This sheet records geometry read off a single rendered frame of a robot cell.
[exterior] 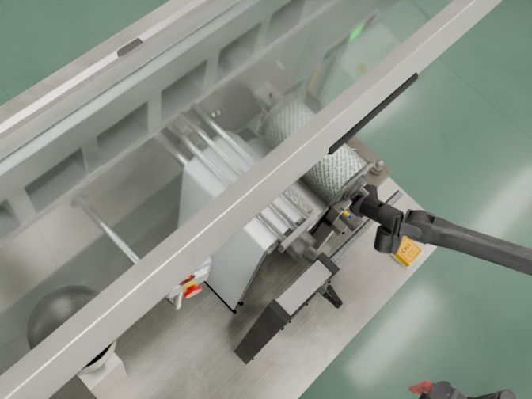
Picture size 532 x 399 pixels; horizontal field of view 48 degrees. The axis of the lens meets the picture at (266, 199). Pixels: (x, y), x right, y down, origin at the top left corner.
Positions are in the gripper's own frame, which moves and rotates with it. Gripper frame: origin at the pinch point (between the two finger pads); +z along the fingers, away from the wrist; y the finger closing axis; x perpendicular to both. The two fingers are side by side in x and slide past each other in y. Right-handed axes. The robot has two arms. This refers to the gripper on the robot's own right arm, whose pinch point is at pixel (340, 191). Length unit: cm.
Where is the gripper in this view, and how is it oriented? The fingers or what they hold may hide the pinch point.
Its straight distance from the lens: 169.7
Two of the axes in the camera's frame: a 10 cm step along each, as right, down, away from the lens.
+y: 7.0, -6.0, 3.9
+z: -6.9, -4.0, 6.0
